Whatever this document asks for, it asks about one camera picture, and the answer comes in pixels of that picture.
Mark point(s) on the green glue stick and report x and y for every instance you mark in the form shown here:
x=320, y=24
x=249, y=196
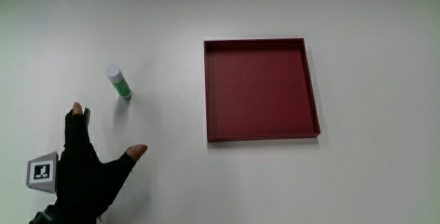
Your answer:
x=119, y=81

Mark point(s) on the person's left hand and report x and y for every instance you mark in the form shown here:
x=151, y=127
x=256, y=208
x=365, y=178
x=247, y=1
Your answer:
x=80, y=176

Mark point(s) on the dark red square tray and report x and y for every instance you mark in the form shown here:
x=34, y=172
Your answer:
x=258, y=90

